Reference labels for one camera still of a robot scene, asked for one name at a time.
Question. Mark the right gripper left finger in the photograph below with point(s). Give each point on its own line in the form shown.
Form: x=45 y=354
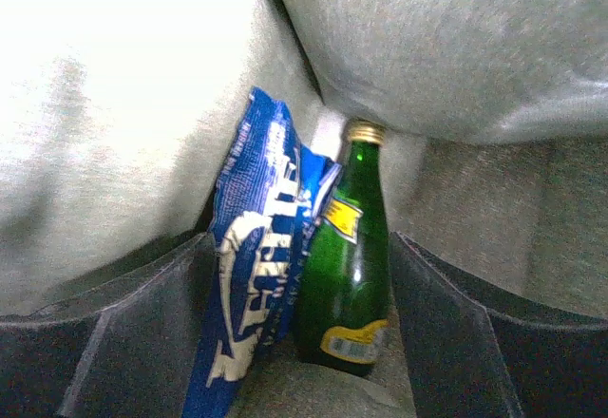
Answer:
x=125 y=348

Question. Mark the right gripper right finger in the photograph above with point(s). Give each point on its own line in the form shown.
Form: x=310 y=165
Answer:
x=474 y=349

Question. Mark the green glass bottle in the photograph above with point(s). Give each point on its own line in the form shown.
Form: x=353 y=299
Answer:
x=341 y=313

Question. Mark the blue chips bag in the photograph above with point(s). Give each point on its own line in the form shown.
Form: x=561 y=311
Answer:
x=269 y=196

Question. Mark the dark green tote bag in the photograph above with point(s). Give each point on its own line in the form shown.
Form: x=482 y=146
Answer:
x=117 y=117

